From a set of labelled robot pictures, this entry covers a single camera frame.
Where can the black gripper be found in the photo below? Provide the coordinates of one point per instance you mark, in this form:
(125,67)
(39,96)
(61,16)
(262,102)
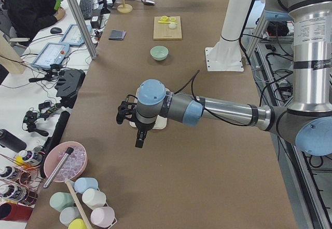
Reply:
(143,126)

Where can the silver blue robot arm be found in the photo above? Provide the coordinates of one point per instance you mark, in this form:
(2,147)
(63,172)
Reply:
(305,122)

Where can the pink bowl with ice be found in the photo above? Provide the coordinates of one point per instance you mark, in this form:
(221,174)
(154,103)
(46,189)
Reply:
(73,167)

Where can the mint green bowl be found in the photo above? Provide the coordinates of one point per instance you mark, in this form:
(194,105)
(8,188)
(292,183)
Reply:
(159,53)

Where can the cream rabbit tray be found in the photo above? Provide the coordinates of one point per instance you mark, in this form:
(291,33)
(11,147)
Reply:
(161,122)

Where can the metal rod black tip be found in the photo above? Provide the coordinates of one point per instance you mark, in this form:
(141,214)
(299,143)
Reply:
(58,168)

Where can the blue cup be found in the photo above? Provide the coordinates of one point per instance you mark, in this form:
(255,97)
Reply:
(84,183)

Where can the white cup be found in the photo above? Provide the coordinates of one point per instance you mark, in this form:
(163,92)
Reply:
(94,198)

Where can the pink cup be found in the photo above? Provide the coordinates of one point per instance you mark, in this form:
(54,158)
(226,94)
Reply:
(103,216)

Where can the black plastic holder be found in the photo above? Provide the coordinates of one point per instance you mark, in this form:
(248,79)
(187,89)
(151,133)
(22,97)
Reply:
(68,85)

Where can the wooden cup rack stick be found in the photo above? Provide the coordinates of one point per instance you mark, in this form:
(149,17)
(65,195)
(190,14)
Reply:
(78,204)

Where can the grey folded cloth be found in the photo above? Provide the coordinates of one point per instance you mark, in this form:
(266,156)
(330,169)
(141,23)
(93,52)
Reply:
(117,35)

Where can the green cup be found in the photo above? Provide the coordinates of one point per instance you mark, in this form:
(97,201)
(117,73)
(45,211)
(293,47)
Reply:
(61,200)

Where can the grey cup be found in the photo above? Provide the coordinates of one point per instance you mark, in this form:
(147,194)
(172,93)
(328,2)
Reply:
(68,214)

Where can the yellow cup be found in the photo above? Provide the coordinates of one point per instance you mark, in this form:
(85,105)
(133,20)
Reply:
(77,224)

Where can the wooden cutting board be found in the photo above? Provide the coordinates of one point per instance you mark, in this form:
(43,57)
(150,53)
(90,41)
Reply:
(163,32)

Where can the lemon slice stack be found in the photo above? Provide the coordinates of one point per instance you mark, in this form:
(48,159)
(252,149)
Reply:
(164,18)

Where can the blue teach pendant far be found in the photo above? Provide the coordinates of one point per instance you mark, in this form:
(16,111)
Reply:
(72,36)

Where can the blue teach pendant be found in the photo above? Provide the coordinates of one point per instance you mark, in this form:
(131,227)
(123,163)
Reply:
(72,36)
(52,53)

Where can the blue teach pendant near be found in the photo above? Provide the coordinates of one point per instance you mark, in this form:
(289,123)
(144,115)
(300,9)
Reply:
(52,53)

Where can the wooden mug tree stand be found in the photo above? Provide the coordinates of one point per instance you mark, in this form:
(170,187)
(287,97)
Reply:
(124,8)

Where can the black bottle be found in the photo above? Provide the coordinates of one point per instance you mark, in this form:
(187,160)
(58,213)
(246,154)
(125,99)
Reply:
(11,142)

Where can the metal scoop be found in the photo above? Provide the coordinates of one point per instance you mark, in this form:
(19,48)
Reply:
(148,2)

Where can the black computer mouse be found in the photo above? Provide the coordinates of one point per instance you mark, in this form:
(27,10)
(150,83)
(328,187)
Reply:
(56,30)

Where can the black keyboard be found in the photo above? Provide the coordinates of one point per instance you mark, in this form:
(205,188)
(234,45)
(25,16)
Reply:
(86,7)

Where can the red container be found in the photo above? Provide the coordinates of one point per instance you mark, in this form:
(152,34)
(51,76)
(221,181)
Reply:
(15,212)

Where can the person in black hoodie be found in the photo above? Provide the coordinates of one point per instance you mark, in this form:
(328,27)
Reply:
(28,17)

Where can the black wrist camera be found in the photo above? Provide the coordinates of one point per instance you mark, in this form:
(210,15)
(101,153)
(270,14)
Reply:
(127,110)

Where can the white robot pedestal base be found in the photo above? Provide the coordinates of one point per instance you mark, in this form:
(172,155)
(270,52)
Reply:
(226,56)

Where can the aluminium frame post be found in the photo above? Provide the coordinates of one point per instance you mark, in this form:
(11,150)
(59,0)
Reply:
(74,7)

